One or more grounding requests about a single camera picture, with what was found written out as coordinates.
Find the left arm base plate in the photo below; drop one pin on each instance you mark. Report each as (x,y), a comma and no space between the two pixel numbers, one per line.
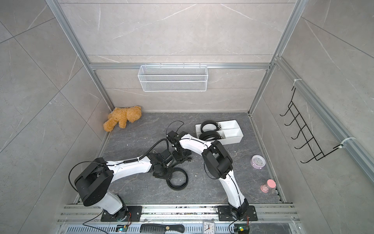
(130,213)

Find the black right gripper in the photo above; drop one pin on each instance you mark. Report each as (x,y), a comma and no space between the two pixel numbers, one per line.
(178,157)

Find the left green circuit board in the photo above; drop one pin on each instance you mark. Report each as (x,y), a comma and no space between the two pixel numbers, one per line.
(122,228)

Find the black comb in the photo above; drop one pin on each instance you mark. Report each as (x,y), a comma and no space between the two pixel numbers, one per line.
(161,228)

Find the black belt with silver buckle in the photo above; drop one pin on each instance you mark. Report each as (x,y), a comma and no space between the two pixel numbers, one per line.
(210,125)

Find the black belt with dark buckle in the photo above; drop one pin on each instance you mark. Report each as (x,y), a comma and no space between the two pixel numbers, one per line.
(210,136)

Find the white compartment storage tray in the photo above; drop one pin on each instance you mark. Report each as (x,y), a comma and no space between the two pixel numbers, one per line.
(230,131)

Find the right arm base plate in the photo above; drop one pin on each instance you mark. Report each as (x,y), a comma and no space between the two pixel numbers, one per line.
(227,213)

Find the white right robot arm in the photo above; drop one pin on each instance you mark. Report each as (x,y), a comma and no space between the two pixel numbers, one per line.
(219,164)

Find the white wire mesh basket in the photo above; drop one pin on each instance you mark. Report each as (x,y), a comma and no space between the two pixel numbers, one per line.
(173,78)

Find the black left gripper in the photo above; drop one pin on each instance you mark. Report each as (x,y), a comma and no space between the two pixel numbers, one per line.
(169,176)

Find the black wire hook rack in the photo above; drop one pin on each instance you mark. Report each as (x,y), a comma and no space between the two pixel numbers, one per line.
(305,132)

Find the brown teddy bear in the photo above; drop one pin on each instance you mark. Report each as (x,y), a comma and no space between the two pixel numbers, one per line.
(121,116)

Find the green circuit board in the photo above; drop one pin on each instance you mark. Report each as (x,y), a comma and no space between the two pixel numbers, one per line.
(241,229)
(122,228)

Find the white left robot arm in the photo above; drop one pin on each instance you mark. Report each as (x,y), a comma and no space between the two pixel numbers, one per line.
(93,183)

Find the small white clock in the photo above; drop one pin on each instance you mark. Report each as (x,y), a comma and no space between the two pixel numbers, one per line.
(208,227)

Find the right green circuit board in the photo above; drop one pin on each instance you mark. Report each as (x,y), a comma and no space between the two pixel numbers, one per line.
(241,229)

